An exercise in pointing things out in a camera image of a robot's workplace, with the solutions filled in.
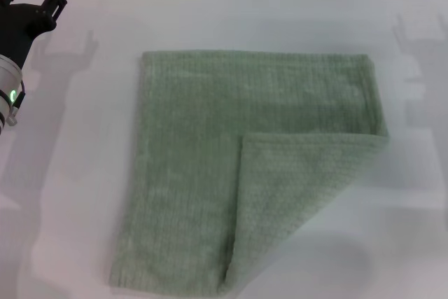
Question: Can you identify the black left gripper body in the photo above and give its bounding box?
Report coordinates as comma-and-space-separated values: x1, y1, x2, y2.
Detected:
0, 1, 57, 69

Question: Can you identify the green terry towel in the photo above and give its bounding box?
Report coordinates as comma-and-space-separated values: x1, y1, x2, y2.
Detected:
106, 50, 391, 296

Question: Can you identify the left arm black cable plug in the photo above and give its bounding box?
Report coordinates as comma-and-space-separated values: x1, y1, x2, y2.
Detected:
8, 81, 27, 126

